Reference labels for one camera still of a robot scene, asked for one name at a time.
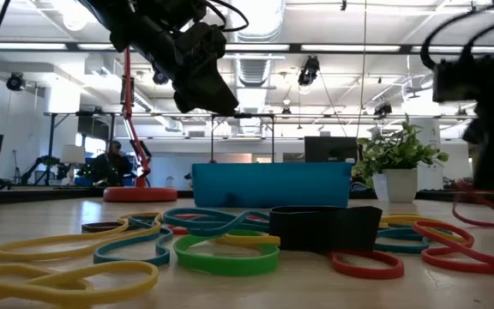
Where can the yellow twisted rubber band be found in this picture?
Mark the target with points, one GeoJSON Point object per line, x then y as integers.
{"type": "Point", "coordinates": [152, 274]}

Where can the teal twisted rubber band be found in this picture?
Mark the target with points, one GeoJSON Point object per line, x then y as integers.
{"type": "Point", "coordinates": [174, 219]}

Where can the wide black rubber band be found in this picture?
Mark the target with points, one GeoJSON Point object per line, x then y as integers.
{"type": "Point", "coordinates": [324, 229]}

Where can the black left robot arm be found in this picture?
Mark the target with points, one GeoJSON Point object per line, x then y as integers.
{"type": "Point", "coordinates": [114, 17]}

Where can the person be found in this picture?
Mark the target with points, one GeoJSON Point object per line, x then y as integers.
{"type": "Point", "coordinates": [110, 167]}

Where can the red round rubber band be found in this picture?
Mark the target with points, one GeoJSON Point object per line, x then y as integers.
{"type": "Point", "coordinates": [367, 272]}

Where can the red twisted rubber band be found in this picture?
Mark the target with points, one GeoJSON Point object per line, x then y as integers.
{"type": "Point", "coordinates": [465, 268]}

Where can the brown rubber band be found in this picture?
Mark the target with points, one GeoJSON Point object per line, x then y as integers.
{"type": "Point", "coordinates": [101, 226]}

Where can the red desk lamp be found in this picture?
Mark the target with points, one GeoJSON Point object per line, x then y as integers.
{"type": "Point", "coordinates": [140, 194]}

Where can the green rubber band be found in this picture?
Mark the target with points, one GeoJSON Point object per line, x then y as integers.
{"type": "Point", "coordinates": [225, 266]}

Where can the black metal stand frame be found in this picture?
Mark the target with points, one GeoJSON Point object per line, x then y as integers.
{"type": "Point", "coordinates": [251, 115]}

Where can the black ceiling spotlight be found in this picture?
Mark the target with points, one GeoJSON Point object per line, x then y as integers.
{"type": "Point", "coordinates": [160, 79]}
{"type": "Point", "coordinates": [309, 70]}
{"type": "Point", "coordinates": [383, 109]}
{"type": "Point", "coordinates": [15, 81]}

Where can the black background table frame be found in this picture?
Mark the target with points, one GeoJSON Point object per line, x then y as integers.
{"type": "Point", "coordinates": [52, 141]}

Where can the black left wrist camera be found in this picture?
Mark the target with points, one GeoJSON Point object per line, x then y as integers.
{"type": "Point", "coordinates": [206, 40]}

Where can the blue plastic bin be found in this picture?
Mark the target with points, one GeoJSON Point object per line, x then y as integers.
{"type": "Point", "coordinates": [272, 184]}

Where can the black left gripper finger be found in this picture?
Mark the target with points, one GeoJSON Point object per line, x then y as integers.
{"type": "Point", "coordinates": [206, 96]}

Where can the black aluminium table frame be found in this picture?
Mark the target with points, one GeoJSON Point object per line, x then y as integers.
{"type": "Point", "coordinates": [37, 195]}

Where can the green plant in white pot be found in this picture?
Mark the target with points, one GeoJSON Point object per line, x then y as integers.
{"type": "Point", "coordinates": [397, 184]}

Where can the black ceiling light rail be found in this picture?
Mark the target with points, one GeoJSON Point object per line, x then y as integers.
{"type": "Point", "coordinates": [294, 47]}

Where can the white table lamp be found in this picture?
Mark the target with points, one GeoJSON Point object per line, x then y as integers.
{"type": "Point", "coordinates": [72, 154]}

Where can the black background robot arm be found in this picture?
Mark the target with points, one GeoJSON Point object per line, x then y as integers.
{"type": "Point", "coordinates": [37, 165]}

